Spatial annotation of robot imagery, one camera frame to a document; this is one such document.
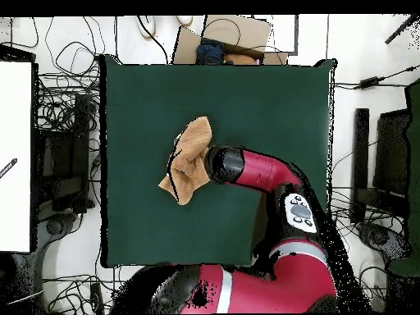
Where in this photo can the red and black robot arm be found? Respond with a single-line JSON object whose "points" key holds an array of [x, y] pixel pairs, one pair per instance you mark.
{"points": [[259, 170]]}

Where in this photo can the orange garment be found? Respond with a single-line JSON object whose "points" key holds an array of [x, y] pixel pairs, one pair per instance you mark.
{"points": [[239, 59]]}

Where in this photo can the black marker pen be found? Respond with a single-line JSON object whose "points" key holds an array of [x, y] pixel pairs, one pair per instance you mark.
{"points": [[8, 168]]}

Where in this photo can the dark blue garment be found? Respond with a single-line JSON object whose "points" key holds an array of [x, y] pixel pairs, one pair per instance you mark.
{"points": [[210, 52]]}

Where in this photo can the black upright bar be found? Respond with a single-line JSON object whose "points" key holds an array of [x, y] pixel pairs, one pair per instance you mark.
{"points": [[360, 147]]}

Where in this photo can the dark green table cloth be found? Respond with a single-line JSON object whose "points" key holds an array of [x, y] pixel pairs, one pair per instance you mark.
{"points": [[147, 98]]}

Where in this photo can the brown cardboard box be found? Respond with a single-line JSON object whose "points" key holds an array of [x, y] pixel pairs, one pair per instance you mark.
{"points": [[236, 32]]}

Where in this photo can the white board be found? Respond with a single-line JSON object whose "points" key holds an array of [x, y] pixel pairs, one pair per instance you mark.
{"points": [[14, 147]]}

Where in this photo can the black equipment stand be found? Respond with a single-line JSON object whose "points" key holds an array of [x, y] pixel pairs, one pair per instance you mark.
{"points": [[78, 147]]}

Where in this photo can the white shoe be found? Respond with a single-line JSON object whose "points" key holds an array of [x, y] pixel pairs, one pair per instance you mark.
{"points": [[184, 20], [146, 26]]}

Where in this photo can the black tripod leg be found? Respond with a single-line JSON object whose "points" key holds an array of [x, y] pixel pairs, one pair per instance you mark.
{"points": [[400, 31]]}

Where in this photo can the orange terry towel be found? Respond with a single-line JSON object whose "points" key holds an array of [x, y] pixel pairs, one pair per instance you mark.
{"points": [[190, 154]]}

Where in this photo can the black power adapter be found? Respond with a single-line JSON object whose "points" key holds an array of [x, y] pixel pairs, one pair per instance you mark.
{"points": [[369, 82]]}

